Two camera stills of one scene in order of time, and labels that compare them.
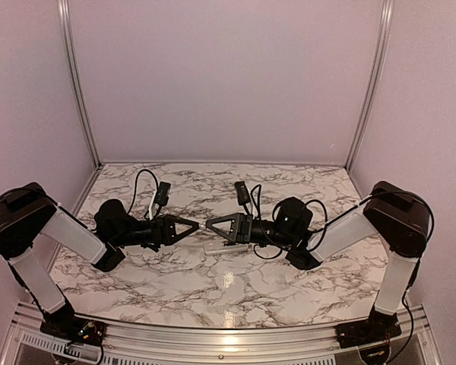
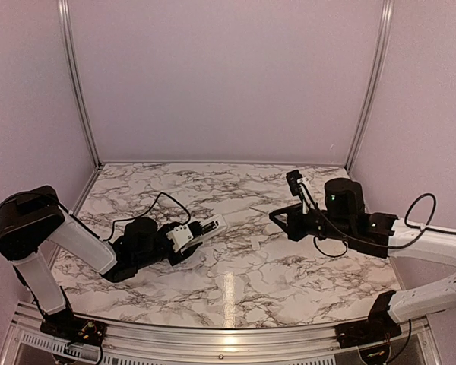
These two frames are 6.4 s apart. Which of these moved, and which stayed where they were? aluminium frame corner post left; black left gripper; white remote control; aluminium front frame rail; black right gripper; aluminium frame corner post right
Moved: black right gripper; white remote control; black left gripper
Stayed: aluminium front frame rail; aluminium frame corner post left; aluminium frame corner post right
